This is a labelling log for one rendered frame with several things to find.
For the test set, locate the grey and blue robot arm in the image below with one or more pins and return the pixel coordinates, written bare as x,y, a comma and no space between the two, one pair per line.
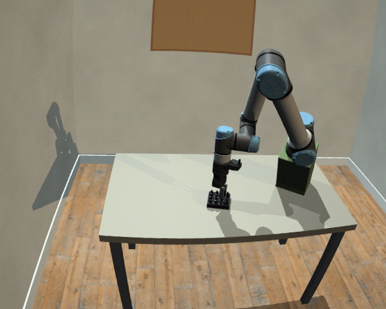
271,81

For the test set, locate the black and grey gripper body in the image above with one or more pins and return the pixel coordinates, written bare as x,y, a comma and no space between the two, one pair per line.
221,166

